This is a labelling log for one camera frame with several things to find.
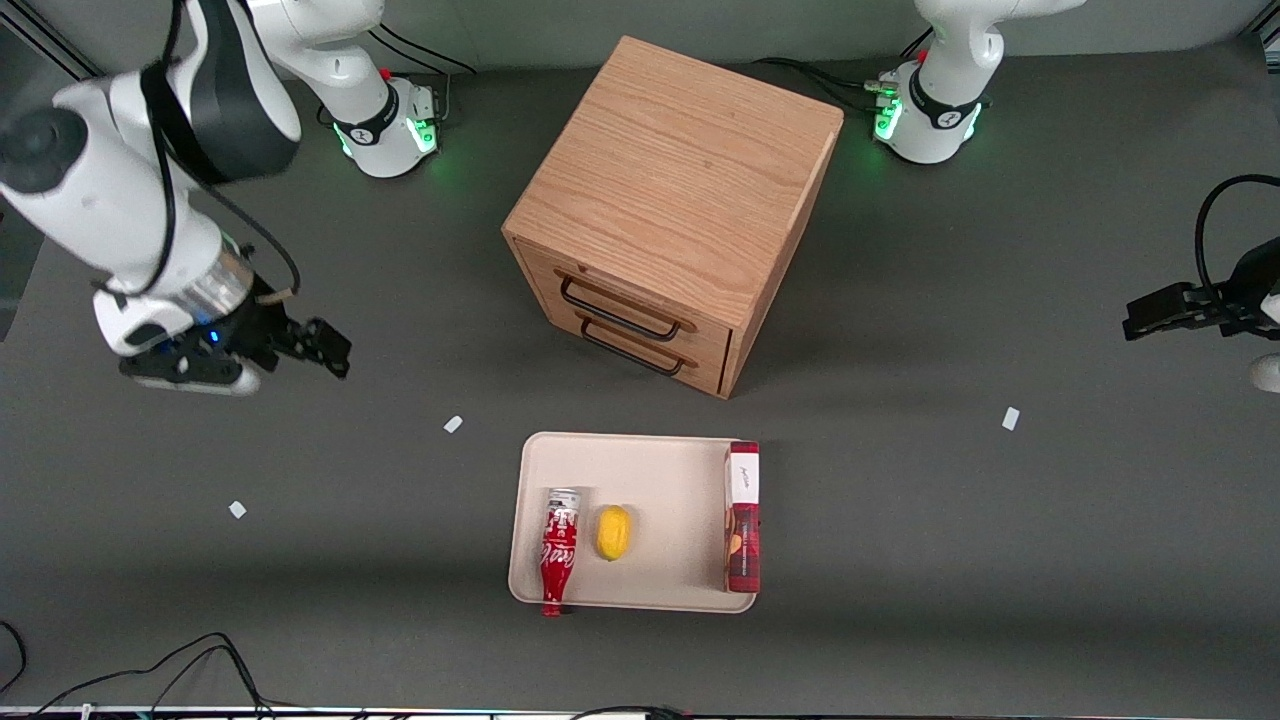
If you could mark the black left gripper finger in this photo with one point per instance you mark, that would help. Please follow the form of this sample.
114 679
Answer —
1165 294
1160 322

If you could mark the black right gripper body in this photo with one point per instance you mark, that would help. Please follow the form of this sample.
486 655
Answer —
262 325

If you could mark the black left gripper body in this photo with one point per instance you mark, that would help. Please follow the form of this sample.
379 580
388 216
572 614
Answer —
1252 283

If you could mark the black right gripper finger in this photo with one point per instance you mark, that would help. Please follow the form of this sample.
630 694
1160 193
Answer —
325 340
338 368

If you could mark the red coke bottle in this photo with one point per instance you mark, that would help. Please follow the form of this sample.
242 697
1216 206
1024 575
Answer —
558 555

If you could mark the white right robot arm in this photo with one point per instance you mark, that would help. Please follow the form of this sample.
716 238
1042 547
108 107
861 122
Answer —
100 200

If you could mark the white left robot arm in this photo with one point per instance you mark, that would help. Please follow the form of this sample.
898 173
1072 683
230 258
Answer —
950 60

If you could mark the beige plastic tray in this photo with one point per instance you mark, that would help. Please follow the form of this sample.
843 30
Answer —
660 500

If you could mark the yellow lemon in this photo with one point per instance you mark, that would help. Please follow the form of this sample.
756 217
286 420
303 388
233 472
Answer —
613 533

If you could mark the wooden drawer front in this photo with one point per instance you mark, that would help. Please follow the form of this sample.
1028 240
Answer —
705 378
715 345

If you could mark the wooden drawer cabinet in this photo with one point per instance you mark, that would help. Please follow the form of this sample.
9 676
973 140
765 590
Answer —
680 170

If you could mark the red snack box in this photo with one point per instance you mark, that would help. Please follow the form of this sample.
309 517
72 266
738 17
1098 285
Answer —
742 550

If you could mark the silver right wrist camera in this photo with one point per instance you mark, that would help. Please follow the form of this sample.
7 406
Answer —
200 380

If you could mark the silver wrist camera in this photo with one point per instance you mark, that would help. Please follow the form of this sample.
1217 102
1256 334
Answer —
1268 373
200 380

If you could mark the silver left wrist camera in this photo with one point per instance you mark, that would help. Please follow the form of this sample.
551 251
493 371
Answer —
1268 373

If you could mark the aluminium frame rail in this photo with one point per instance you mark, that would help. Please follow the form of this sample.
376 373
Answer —
40 45
1265 32

